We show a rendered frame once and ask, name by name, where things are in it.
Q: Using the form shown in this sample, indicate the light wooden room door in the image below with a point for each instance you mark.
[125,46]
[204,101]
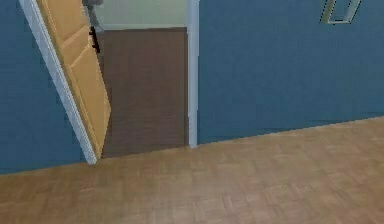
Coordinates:
[81,73]

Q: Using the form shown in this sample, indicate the framed wall picture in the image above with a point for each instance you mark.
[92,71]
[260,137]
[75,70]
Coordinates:
[340,11]

